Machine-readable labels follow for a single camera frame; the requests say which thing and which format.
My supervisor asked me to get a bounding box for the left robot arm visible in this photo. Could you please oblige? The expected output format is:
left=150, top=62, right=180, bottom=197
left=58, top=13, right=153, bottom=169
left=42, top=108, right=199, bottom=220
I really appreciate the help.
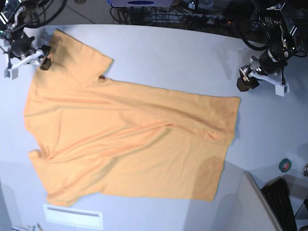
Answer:
left=235, top=0, right=308, bottom=96

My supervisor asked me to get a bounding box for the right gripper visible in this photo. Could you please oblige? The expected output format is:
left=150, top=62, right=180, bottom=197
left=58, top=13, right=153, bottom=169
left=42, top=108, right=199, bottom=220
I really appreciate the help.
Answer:
left=6, top=36, right=51, bottom=71

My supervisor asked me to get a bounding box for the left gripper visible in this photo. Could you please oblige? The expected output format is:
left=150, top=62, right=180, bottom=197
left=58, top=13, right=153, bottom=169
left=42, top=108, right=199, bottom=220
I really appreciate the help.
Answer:
left=237, top=42, right=289, bottom=91

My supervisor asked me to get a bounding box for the black keyboard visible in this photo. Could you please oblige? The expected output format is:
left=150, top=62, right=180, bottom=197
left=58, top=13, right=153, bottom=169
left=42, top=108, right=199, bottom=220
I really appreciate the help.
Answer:
left=261, top=178, right=297, bottom=231

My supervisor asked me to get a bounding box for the yellow orange t-shirt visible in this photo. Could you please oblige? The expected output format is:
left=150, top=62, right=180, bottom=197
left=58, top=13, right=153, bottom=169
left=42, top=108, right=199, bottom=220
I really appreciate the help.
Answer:
left=24, top=30, right=241, bottom=206

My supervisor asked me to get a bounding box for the white partition board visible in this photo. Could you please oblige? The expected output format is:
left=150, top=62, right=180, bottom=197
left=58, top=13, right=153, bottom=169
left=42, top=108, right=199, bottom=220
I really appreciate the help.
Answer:
left=237, top=171, right=282, bottom=231

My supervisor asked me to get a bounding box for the green tape roll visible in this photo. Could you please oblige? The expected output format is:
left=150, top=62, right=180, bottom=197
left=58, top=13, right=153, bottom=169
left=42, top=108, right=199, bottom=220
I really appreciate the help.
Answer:
left=279, top=158, right=292, bottom=173

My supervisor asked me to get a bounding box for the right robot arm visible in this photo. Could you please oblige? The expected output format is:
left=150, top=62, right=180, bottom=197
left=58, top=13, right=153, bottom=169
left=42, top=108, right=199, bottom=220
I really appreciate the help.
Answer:
left=0, top=0, right=67, bottom=76

